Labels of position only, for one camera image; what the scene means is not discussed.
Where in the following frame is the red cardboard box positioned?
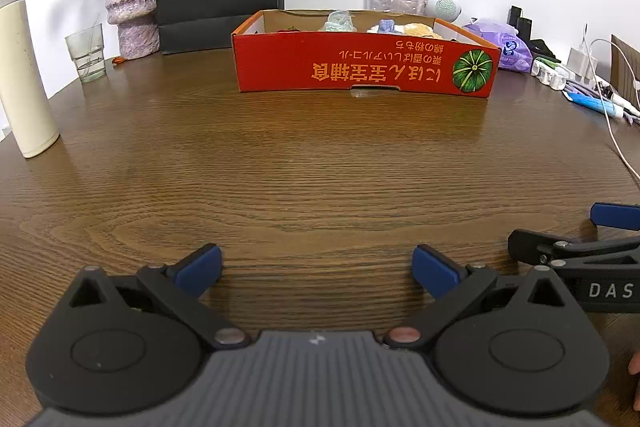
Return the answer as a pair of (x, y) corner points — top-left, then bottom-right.
(231, 9), (502, 100)

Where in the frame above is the blue tube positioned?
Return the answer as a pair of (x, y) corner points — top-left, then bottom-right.
(564, 89), (621, 118)

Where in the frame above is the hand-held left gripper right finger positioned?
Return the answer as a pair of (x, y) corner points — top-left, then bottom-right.
(382, 244), (576, 350)

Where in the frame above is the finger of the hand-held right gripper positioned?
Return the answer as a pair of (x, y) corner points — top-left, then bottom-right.
(507, 228), (640, 269)
(589, 202), (640, 231)

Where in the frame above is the white robot-shaped speaker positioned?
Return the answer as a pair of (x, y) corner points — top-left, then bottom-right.
(425, 0), (463, 24)

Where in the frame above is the clear glass cup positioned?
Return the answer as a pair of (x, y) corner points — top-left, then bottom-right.
(65, 23), (107, 84)

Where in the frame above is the long white cable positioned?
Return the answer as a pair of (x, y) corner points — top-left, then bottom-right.
(582, 24), (640, 188)

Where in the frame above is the black pouch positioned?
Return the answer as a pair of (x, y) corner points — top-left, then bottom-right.
(527, 39), (561, 62)

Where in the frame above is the purple tissue pack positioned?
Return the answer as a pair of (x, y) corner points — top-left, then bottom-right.
(462, 18), (533, 72)

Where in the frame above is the iridescent plastic bag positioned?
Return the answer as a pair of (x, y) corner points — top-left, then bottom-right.
(320, 10), (358, 32)

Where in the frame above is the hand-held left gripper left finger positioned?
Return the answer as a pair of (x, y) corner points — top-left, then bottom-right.
(62, 243), (252, 350)

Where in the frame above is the white pen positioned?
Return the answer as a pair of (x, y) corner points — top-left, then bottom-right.
(612, 94), (640, 116)

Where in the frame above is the pink textured vase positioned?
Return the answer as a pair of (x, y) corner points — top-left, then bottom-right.
(102, 0), (161, 60)

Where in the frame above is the brown box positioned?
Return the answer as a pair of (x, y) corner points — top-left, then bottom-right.
(610, 34), (640, 102)

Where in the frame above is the person's right hand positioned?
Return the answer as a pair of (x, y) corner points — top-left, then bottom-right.
(628, 351), (640, 412)

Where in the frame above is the yellow white plush hamster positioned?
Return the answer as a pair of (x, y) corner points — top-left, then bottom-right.
(367, 23), (436, 40)

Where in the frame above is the cream thermos bottle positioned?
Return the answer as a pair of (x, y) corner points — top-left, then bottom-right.
(0, 0), (61, 159)

